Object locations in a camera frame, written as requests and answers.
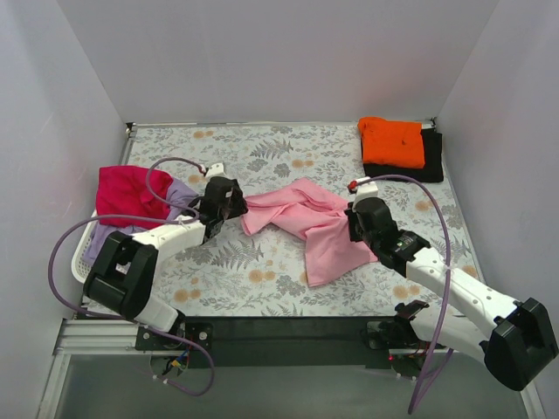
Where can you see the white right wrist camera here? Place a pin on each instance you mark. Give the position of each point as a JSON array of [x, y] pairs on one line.
[[362, 188]]

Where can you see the floral table cloth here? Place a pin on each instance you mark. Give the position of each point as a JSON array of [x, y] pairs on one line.
[[264, 274]]

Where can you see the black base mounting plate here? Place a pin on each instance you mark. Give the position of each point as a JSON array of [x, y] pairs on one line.
[[370, 341]]

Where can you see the orange folded t shirt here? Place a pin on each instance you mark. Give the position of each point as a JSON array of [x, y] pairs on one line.
[[391, 142]]

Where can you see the black folded t shirt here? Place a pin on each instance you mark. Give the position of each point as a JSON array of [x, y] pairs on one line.
[[432, 172]]

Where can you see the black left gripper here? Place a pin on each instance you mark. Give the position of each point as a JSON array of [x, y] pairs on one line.
[[236, 199]]

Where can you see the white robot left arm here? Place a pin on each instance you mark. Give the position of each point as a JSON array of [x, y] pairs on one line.
[[123, 274]]

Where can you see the white plastic basket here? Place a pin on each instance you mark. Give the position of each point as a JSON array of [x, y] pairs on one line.
[[79, 269]]

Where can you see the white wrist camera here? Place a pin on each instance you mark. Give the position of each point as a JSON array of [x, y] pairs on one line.
[[216, 169], [362, 188]]

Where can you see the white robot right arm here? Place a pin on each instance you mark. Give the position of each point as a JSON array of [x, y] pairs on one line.
[[513, 339]]

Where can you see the lavender t shirt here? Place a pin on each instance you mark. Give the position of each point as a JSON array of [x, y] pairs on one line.
[[177, 192]]

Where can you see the pink t shirt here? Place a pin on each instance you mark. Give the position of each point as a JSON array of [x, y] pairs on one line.
[[316, 216]]

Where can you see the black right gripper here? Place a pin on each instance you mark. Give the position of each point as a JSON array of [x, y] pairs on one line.
[[354, 224]]

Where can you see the red t shirt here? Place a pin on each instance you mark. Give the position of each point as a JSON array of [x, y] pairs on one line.
[[122, 190]]

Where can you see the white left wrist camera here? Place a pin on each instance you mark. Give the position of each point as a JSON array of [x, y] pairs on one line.
[[216, 169]]

